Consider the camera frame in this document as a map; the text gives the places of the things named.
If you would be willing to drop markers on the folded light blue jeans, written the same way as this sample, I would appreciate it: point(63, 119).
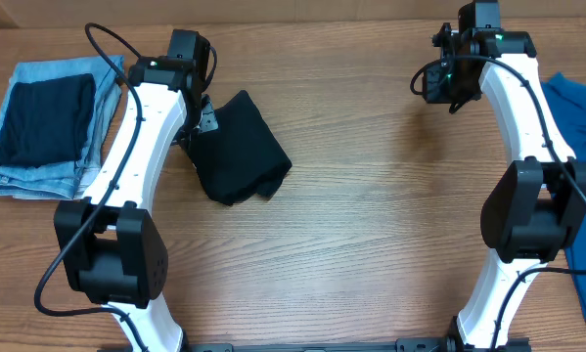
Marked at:
point(65, 180)

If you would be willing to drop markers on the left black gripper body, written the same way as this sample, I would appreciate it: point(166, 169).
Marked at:
point(201, 123)

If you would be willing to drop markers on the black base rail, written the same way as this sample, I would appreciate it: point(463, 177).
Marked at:
point(317, 347)

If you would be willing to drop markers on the black t-shirt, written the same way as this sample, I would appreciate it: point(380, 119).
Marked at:
point(242, 158)

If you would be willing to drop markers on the folded dark navy shirt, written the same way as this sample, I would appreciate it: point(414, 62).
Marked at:
point(46, 121)

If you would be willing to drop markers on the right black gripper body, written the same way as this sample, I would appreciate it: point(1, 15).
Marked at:
point(432, 85)

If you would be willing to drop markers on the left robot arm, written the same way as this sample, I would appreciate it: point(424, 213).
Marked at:
point(110, 246)

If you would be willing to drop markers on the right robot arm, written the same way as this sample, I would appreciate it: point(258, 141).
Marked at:
point(537, 207)

